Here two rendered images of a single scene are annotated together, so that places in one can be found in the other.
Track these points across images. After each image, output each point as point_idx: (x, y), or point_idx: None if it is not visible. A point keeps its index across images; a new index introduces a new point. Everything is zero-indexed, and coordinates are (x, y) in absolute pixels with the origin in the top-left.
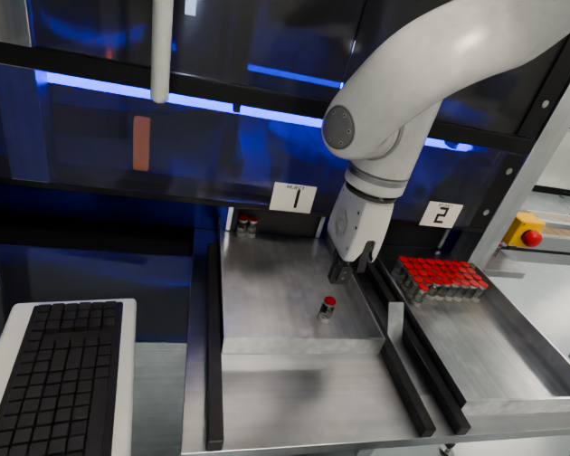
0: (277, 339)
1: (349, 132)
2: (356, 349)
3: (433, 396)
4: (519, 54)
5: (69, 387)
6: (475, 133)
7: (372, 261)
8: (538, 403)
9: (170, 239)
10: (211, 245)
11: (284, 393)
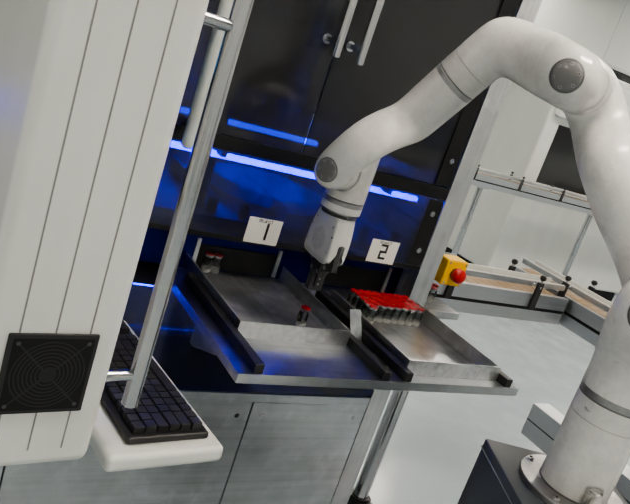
0: (276, 325)
1: (334, 172)
2: (330, 340)
3: (388, 366)
4: (416, 137)
5: (128, 358)
6: (404, 181)
7: (341, 264)
8: (458, 368)
9: (140, 273)
10: (190, 274)
11: (288, 357)
